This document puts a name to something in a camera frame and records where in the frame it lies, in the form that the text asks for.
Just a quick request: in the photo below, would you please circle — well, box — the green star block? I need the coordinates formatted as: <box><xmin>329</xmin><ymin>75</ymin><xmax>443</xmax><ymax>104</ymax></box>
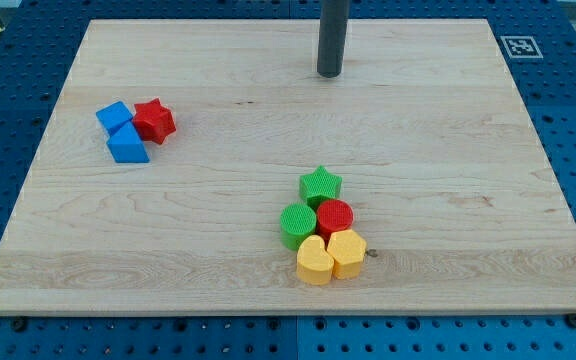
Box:
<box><xmin>299</xmin><ymin>166</ymin><xmax>342</xmax><ymax>210</ymax></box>

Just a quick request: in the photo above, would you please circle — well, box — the red star block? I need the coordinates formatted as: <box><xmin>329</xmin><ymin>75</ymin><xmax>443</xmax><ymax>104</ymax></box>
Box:
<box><xmin>132</xmin><ymin>98</ymin><xmax>176</xmax><ymax>145</ymax></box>

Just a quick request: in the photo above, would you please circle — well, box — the green cylinder block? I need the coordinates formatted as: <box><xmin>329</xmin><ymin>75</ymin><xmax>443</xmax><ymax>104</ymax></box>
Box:
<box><xmin>279</xmin><ymin>203</ymin><xmax>317</xmax><ymax>251</ymax></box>

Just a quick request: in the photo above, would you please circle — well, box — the red cylinder block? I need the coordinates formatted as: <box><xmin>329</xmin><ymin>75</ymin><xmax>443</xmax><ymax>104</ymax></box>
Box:
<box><xmin>316</xmin><ymin>199</ymin><xmax>354</xmax><ymax>242</ymax></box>

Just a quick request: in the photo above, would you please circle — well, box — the yellow heart block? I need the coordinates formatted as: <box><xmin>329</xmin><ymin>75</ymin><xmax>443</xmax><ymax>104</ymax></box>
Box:
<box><xmin>296</xmin><ymin>235</ymin><xmax>334</xmax><ymax>286</ymax></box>

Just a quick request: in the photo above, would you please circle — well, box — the yellow hexagon block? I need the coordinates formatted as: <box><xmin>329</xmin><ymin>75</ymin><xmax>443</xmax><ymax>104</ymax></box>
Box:
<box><xmin>327</xmin><ymin>229</ymin><xmax>367</xmax><ymax>279</ymax></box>

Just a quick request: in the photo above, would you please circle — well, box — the light wooden board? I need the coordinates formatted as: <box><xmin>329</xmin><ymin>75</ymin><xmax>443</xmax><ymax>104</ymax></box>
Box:
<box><xmin>0</xmin><ymin>19</ymin><xmax>576</xmax><ymax>317</ymax></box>

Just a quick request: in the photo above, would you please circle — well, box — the blue triangular prism block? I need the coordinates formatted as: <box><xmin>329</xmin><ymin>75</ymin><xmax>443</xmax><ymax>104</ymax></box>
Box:
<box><xmin>106</xmin><ymin>122</ymin><xmax>150</xmax><ymax>163</ymax></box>

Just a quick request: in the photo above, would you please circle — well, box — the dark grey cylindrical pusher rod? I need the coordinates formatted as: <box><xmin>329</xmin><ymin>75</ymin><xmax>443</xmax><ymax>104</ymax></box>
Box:
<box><xmin>316</xmin><ymin>0</ymin><xmax>350</xmax><ymax>78</ymax></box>

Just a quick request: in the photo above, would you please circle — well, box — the blue cube block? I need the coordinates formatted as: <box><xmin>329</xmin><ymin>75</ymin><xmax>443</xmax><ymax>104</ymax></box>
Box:
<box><xmin>95</xmin><ymin>101</ymin><xmax>133</xmax><ymax>136</ymax></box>

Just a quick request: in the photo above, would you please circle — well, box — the white fiducial marker tag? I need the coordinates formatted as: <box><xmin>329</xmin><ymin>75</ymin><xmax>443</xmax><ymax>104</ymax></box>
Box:
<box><xmin>500</xmin><ymin>35</ymin><xmax>543</xmax><ymax>59</ymax></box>

